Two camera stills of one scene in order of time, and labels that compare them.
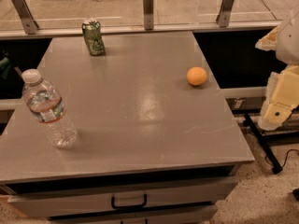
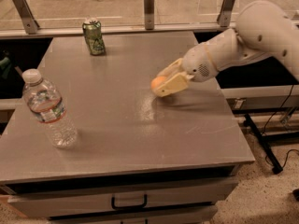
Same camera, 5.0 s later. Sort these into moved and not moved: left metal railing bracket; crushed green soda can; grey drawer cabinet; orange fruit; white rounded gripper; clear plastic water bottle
Moved: orange fruit; white rounded gripper
Not moved: left metal railing bracket; grey drawer cabinet; clear plastic water bottle; crushed green soda can
